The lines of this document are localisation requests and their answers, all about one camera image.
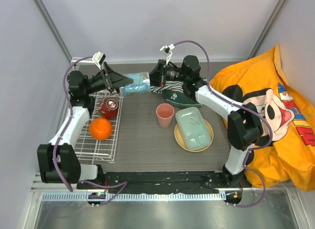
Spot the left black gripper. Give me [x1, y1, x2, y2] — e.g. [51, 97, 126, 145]
[84, 63, 133, 96]

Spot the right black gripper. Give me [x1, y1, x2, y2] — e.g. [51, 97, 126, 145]
[141, 59, 189, 87]

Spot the blue patterned bowl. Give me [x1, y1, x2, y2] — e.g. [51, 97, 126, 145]
[120, 72, 151, 97]

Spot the pink cup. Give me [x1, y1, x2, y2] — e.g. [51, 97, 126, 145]
[156, 103, 175, 128]

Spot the yellow round plate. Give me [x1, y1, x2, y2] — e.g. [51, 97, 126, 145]
[174, 119, 214, 153]

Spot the light green divided tray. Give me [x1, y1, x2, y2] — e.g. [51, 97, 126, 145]
[175, 107, 211, 150]

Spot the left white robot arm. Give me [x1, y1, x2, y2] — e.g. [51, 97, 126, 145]
[37, 62, 133, 189]

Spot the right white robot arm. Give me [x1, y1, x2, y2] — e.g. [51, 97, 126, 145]
[149, 55, 263, 187]

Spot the green striped towel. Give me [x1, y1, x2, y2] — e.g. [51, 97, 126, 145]
[150, 81, 202, 108]

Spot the red patterned cup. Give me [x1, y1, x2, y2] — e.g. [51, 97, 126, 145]
[98, 98, 119, 120]

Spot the orange bowl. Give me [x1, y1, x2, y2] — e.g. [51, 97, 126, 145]
[89, 118, 113, 140]

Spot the orange cartoon cloth bag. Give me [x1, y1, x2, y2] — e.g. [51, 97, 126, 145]
[211, 46, 315, 191]

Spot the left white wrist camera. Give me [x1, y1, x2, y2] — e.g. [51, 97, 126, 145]
[92, 52, 106, 70]

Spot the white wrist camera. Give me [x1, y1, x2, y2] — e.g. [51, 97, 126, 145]
[92, 52, 106, 70]
[160, 44, 175, 65]

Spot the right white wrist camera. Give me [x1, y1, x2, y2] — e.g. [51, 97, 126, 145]
[160, 44, 175, 65]

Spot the white wire dish rack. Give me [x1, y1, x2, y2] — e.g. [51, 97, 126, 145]
[66, 57, 125, 168]

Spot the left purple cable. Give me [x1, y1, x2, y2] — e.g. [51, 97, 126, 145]
[53, 56, 128, 206]

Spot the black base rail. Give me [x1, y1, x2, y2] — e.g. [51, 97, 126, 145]
[76, 170, 253, 194]

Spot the white slotted cable duct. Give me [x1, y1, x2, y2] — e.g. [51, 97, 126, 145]
[42, 191, 226, 202]

